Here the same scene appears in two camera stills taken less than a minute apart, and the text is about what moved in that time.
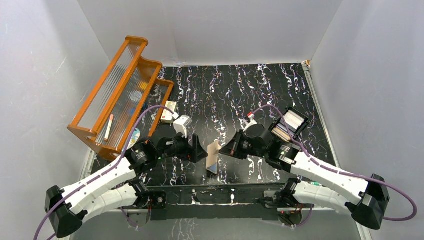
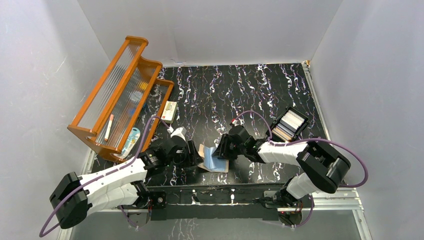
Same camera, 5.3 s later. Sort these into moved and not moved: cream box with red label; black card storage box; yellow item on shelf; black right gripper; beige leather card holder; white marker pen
Moved: black right gripper; beige leather card holder
Not moved: cream box with red label; yellow item on shelf; black card storage box; white marker pen
